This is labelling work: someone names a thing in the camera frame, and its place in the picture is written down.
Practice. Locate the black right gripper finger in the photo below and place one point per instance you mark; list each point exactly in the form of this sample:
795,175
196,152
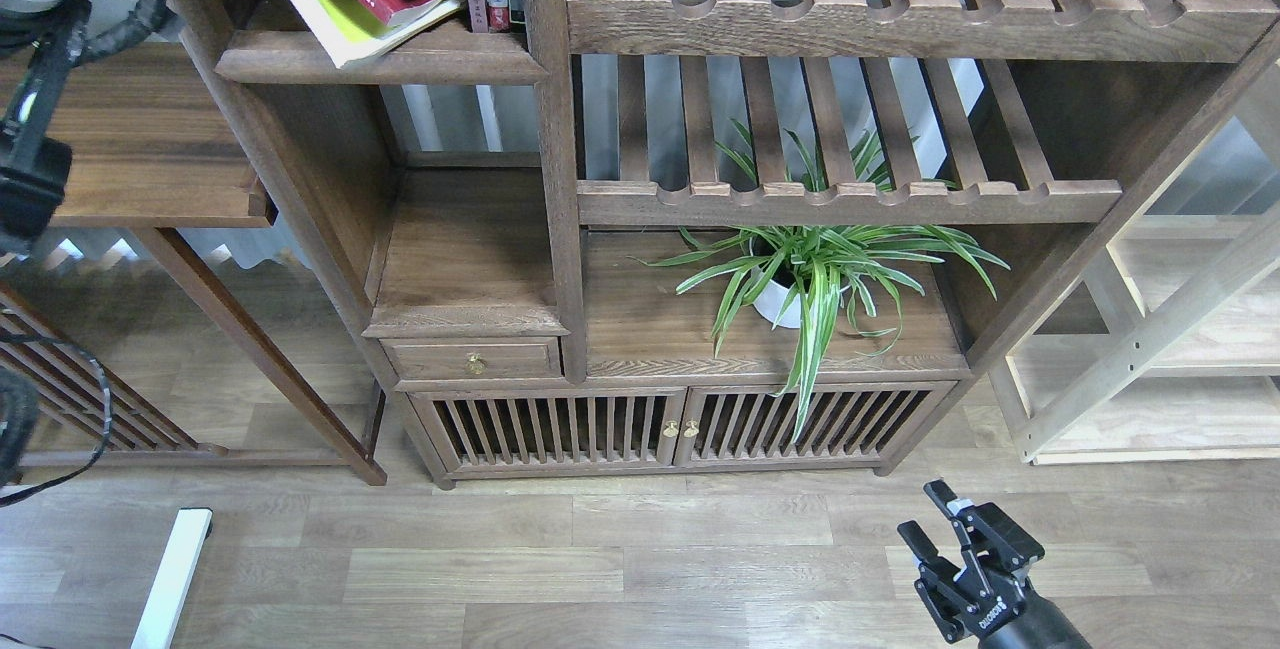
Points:
924,551
957,510

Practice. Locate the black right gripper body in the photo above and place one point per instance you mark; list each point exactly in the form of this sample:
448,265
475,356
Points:
991,597

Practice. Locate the yellow green cover book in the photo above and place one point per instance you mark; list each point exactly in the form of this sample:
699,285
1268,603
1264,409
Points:
352,35

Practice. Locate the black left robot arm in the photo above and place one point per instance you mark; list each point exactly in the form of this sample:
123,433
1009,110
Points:
62,34

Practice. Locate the light wooden shelf rack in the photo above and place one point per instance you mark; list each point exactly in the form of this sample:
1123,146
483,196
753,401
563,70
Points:
1167,346

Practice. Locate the green spider plant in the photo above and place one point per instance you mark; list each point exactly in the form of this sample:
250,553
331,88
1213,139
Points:
866,253

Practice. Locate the white plant pot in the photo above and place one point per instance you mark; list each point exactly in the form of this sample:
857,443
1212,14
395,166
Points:
775,304

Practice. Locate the dark wooden bookshelf cabinet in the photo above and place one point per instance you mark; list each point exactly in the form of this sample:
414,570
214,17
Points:
509,194

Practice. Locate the brass drawer knob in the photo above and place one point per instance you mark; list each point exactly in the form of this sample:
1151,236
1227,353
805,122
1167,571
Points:
475,364

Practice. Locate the dark wooden side table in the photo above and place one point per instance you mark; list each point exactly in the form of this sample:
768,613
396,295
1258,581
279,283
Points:
156,157

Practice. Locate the white metal post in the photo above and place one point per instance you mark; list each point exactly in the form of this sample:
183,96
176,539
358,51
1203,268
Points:
168,593

